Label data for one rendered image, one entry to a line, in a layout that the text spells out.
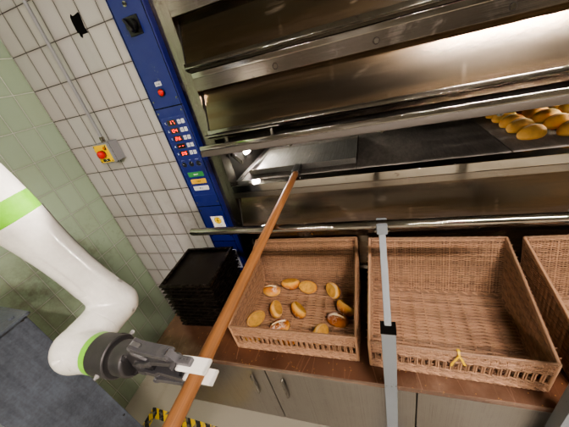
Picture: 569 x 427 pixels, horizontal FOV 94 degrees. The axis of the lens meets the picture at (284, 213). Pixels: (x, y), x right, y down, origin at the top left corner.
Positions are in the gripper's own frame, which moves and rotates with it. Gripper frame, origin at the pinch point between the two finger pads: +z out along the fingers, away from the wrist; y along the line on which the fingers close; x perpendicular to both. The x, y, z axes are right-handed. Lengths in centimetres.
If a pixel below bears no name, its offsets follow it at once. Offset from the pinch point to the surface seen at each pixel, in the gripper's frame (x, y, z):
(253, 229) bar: -50, 1, -7
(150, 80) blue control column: -84, -53, -52
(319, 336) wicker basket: -40, 46, 12
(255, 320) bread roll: -51, 55, -23
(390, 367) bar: -28, 39, 37
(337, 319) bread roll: -55, 54, 16
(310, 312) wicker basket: -61, 59, 2
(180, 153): -84, -21, -53
